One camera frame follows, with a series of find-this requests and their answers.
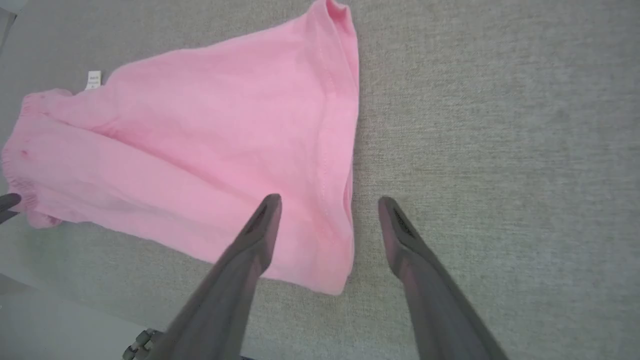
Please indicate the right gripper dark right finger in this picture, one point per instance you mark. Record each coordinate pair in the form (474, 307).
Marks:
(435, 300)

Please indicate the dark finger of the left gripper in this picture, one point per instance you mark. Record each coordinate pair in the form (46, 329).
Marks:
(9, 201)
(6, 217)

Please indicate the pink garment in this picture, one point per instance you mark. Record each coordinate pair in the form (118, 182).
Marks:
(200, 125)

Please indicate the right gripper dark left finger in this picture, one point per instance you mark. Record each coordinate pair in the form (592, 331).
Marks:
(230, 290)

